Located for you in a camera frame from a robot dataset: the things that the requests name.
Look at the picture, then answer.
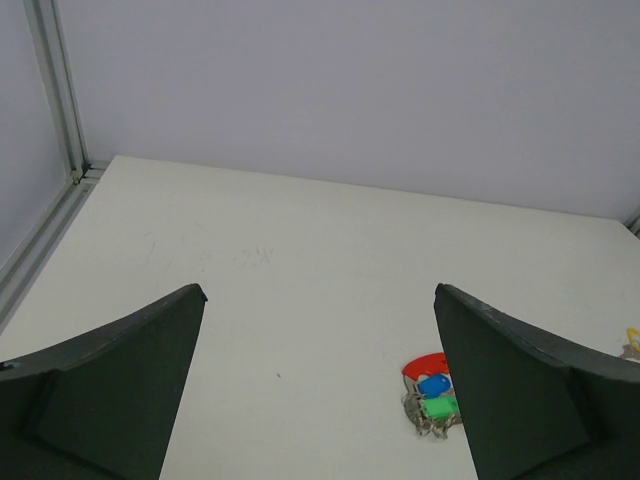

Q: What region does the aluminium rail left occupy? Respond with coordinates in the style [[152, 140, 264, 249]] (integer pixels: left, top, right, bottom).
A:
[[1, 181, 95, 330]]

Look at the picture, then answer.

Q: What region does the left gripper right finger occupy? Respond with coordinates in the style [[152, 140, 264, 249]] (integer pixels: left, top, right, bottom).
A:
[[434, 284, 639, 479]]

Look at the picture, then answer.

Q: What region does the left aluminium frame post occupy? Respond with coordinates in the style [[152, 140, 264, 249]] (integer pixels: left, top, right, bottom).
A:
[[23, 0, 108, 184]]

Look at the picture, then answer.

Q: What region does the yellow tagged key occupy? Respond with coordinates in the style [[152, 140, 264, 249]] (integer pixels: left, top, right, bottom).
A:
[[620, 327, 640, 362]]

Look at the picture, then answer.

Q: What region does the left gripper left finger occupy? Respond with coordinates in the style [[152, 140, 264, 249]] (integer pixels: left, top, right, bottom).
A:
[[1, 284, 207, 479]]

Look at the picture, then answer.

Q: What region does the green tagged key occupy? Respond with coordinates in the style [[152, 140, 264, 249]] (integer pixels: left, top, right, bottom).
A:
[[421, 395, 459, 420]]

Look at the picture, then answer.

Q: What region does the red handled metal keyring holder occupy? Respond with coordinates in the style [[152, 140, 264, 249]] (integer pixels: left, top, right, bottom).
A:
[[401, 352, 462, 440]]

